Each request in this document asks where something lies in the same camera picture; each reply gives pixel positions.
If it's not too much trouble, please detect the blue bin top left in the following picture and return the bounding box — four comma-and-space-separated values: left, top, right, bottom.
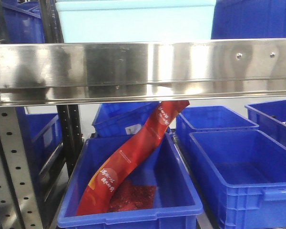
1, 0, 45, 43

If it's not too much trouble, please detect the blue bin far right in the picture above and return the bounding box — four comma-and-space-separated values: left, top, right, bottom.
245, 100, 286, 147

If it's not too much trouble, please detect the blue bin top right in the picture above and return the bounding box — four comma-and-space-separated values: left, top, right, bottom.
211, 0, 286, 39

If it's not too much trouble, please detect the tilted blue bin with label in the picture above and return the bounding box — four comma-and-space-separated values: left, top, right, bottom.
92, 101, 160, 137

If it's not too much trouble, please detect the blue bin behind right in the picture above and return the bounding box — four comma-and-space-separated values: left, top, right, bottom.
175, 105, 260, 153

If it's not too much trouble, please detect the empty blue bin front right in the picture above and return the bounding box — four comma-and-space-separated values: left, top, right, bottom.
189, 130, 286, 229

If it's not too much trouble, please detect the perforated steel shelf upright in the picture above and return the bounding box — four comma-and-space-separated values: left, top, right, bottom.
0, 107, 47, 229

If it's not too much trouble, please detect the red dried meat packet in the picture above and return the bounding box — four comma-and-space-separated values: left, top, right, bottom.
108, 180, 156, 212

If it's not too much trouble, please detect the blue bin left shelf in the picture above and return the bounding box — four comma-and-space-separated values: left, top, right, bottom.
16, 106, 62, 172

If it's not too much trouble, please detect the light blue plastic bin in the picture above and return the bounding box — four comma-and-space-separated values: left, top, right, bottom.
55, 0, 216, 43

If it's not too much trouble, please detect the blue bin with red bag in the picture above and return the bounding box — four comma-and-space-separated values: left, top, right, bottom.
58, 134, 203, 229

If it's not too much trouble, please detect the stainless rail of right shelf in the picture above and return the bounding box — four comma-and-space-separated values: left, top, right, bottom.
0, 38, 286, 107

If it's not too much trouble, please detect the black perforated shelf upright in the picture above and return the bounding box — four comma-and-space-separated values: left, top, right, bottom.
56, 104, 83, 177

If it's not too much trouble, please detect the red snack bag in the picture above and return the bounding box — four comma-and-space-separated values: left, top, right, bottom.
76, 100, 189, 216

